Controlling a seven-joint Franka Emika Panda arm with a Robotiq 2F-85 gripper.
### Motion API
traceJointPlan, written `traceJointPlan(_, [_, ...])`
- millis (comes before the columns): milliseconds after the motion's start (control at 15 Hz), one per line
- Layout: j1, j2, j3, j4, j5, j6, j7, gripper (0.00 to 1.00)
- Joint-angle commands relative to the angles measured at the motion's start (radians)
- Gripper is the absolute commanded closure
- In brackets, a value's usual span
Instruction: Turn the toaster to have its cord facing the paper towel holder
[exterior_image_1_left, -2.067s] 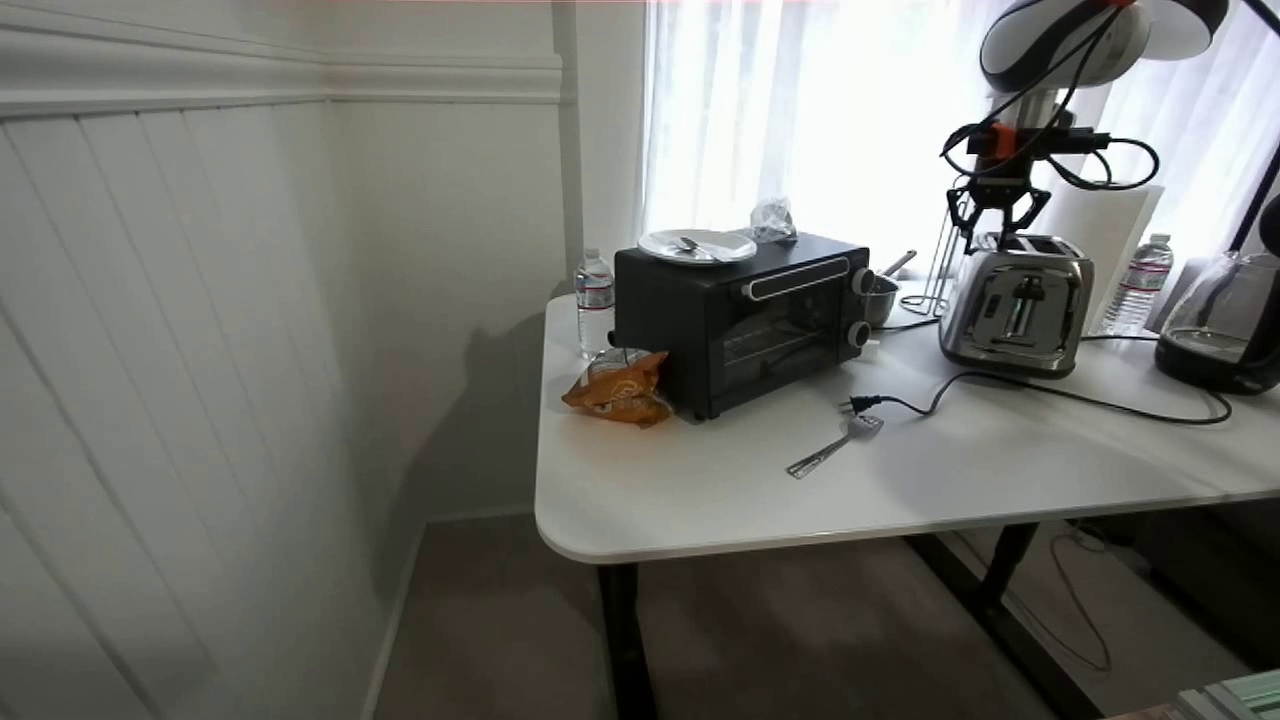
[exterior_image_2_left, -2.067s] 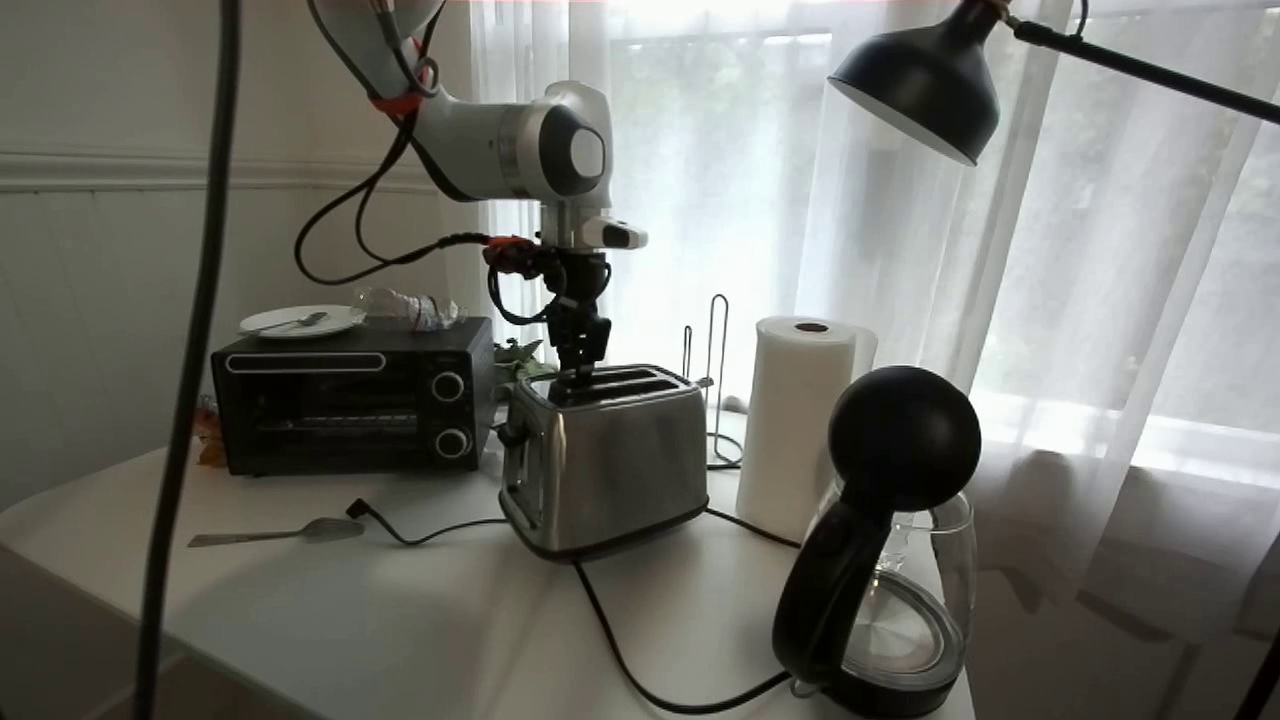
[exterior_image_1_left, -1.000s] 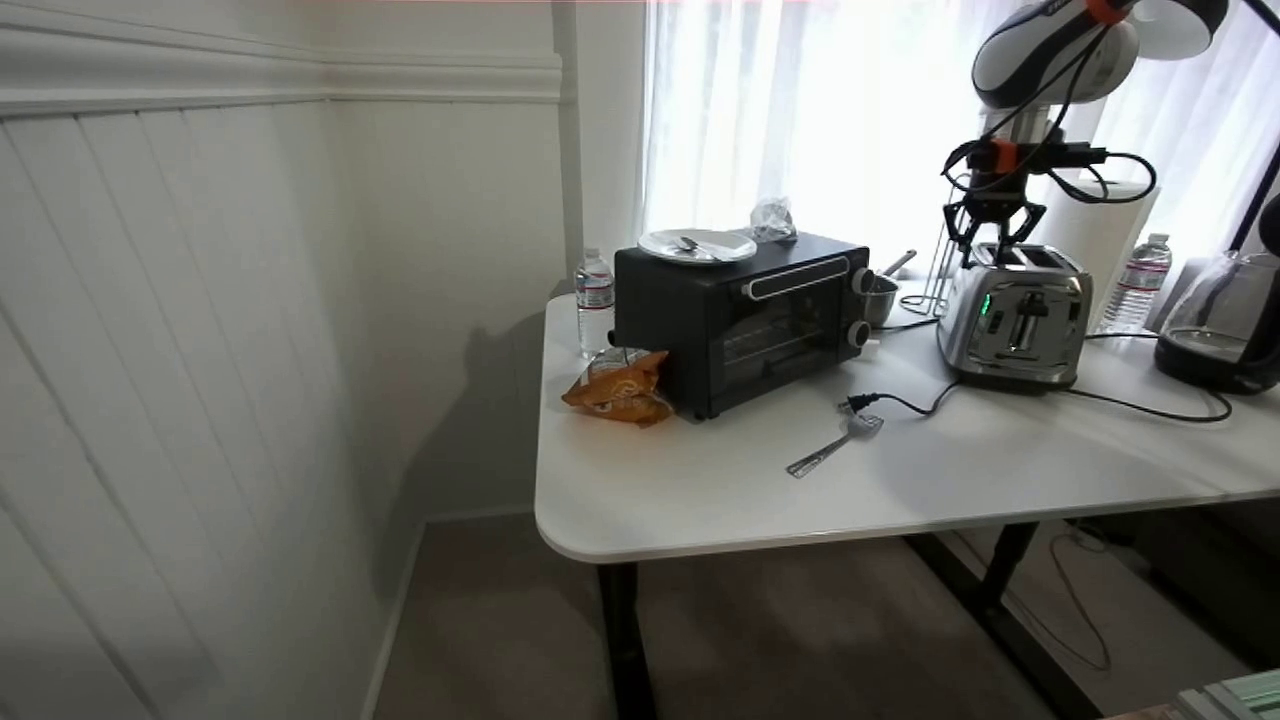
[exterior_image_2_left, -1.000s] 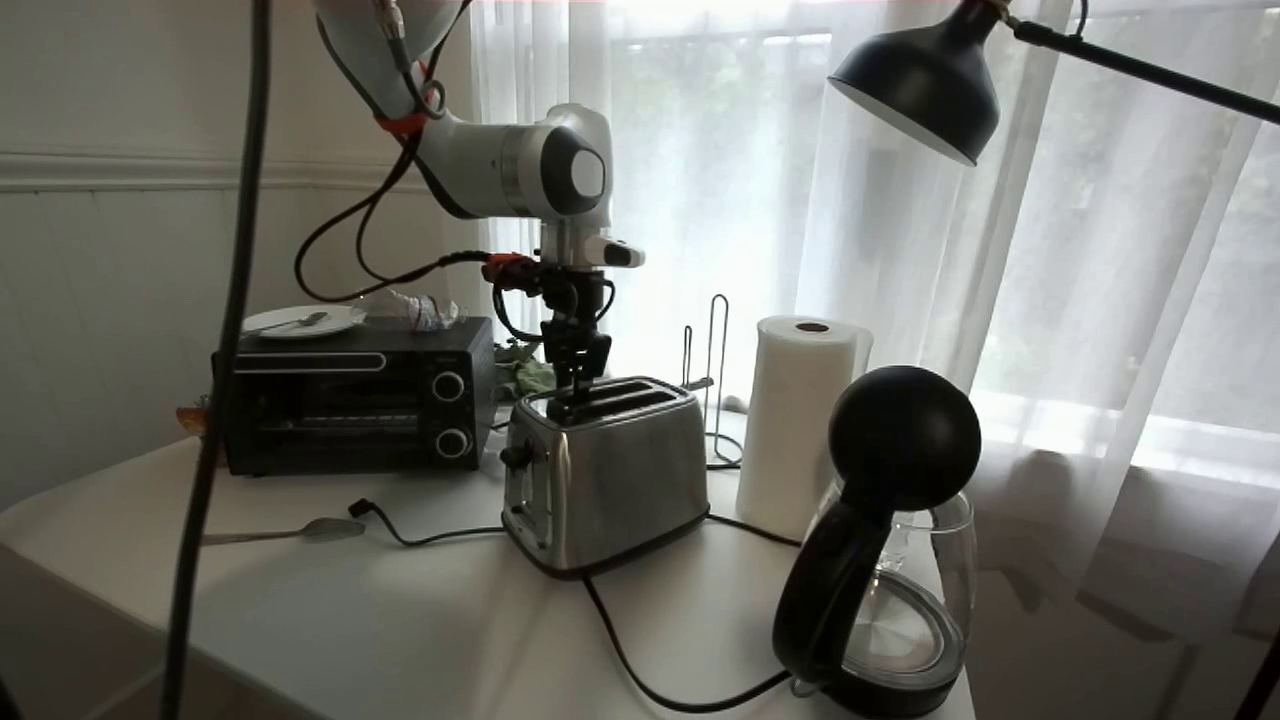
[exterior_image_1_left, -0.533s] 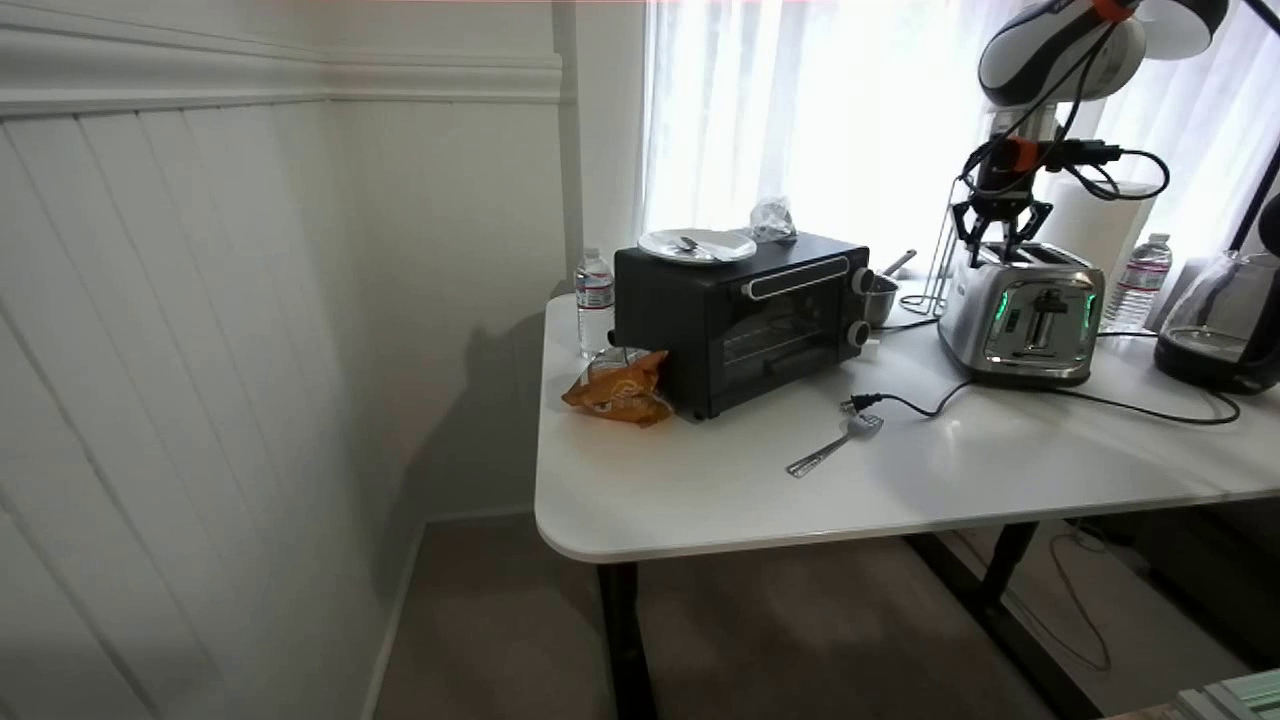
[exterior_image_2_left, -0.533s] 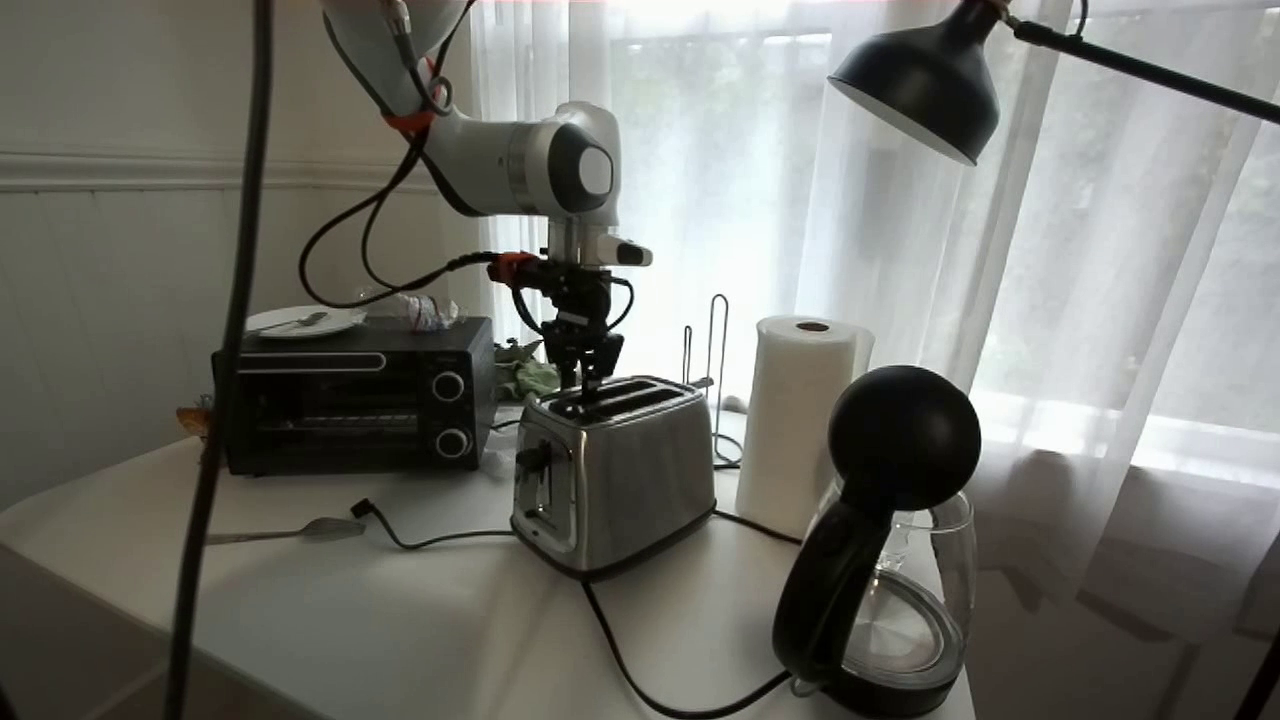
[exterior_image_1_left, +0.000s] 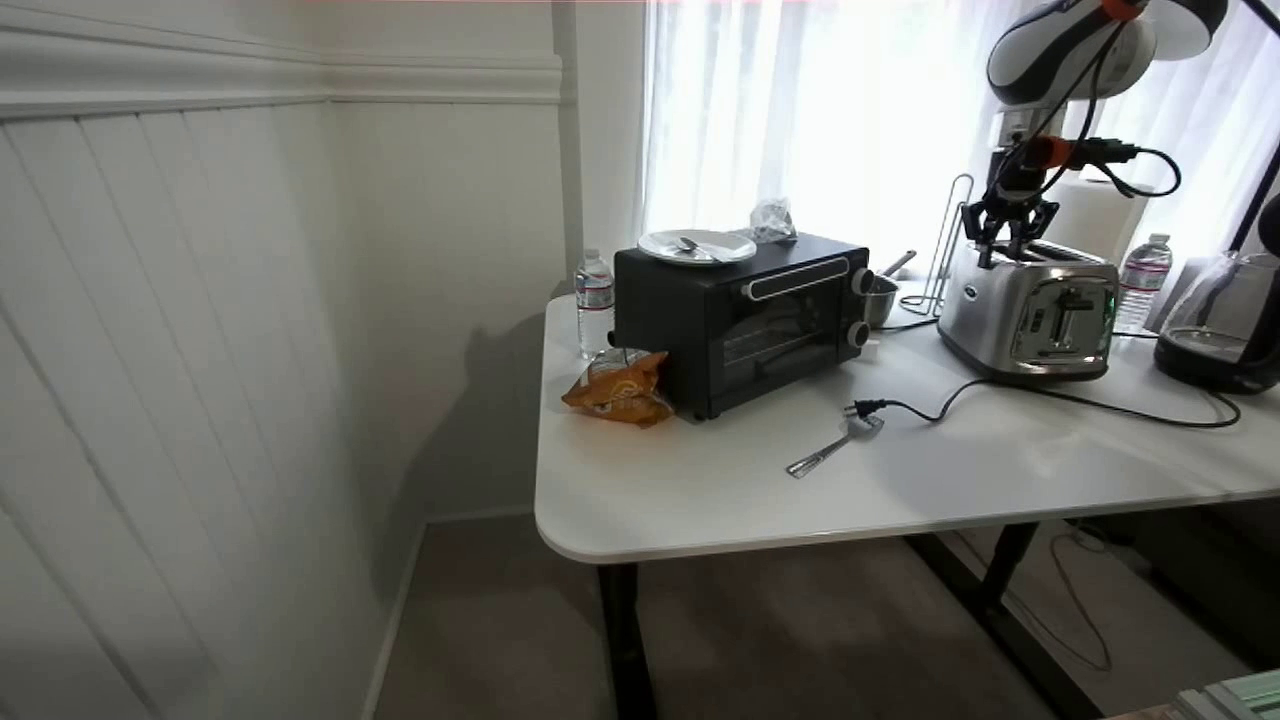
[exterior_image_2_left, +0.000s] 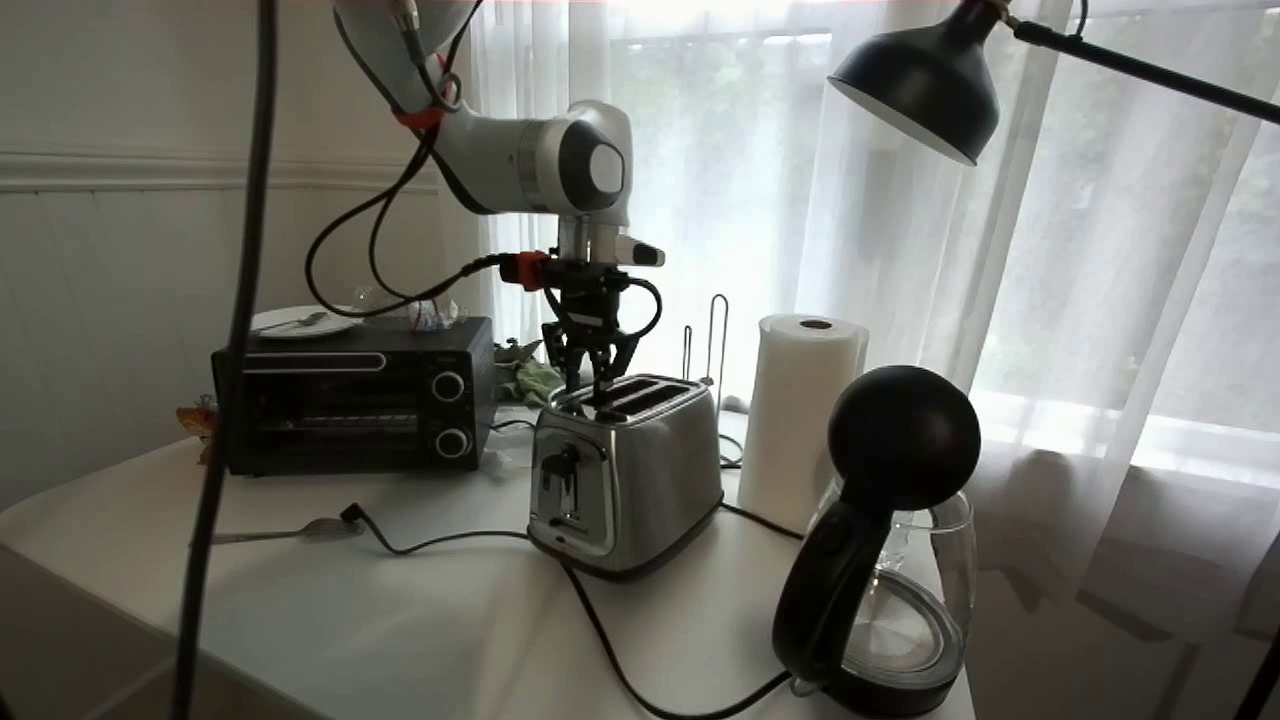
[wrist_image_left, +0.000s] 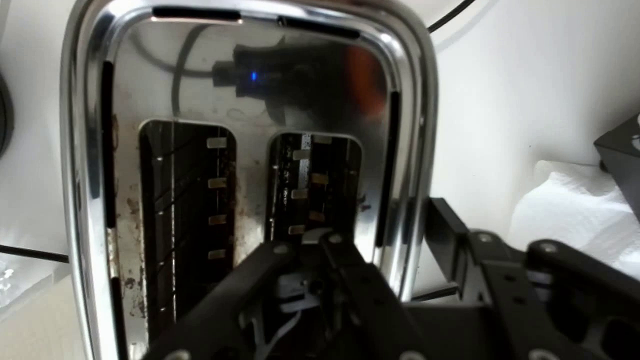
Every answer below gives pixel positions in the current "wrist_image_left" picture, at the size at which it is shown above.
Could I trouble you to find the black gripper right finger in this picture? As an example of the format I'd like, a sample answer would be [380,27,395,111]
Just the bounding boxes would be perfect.
[421,196,640,360]

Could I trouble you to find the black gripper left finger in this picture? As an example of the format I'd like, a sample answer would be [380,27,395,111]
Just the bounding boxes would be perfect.
[141,228,427,360]

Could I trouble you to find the silver two-slot toaster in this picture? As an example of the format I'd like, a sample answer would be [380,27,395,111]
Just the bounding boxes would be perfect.
[57,0,440,360]

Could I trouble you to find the black toaster oven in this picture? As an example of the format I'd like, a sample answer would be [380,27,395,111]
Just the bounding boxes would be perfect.
[591,113,640,226]

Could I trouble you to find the white crumpled napkin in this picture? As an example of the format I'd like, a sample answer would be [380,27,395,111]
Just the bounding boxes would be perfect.
[508,159,640,282]

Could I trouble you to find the black toaster power cord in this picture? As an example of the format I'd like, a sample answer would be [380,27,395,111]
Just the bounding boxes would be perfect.
[426,0,476,34]

